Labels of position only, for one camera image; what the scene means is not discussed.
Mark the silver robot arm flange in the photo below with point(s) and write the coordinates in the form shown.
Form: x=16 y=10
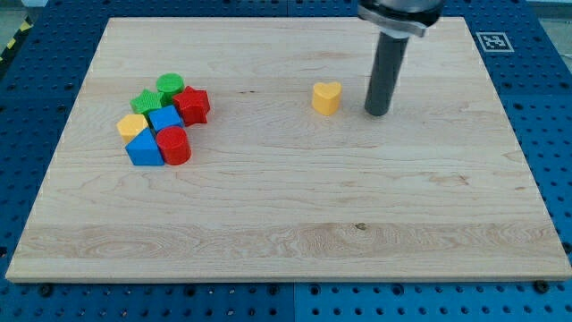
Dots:
x=401 y=18

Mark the yellow heart block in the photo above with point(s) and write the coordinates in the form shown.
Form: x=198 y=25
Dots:
x=326 y=97

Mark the yellow hexagon block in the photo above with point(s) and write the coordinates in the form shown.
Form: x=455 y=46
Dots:
x=130 y=126

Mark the red star block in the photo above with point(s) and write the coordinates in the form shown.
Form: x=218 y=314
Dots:
x=193 y=105

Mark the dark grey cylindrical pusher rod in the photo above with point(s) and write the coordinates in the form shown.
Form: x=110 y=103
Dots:
x=385 y=72

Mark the green star block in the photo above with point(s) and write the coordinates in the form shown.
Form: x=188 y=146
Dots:
x=146 y=102

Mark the red cylinder block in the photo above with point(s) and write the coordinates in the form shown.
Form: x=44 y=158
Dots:
x=174 y=145

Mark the white fiducial marker tag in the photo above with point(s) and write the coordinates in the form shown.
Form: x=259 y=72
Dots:
x=494 y=42

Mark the blue cube block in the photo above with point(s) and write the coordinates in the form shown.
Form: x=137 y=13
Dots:
x=164 y=117

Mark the yellow black hazard tape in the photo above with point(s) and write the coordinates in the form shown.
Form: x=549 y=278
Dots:
x=14 y=44

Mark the light wooden board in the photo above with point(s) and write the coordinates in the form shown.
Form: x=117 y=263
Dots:
x=437 y=190

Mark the blue triangle block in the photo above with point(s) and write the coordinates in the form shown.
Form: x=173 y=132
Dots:
x=143 y=150

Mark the green cylinder block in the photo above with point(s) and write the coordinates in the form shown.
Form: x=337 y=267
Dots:
x=169 y=84

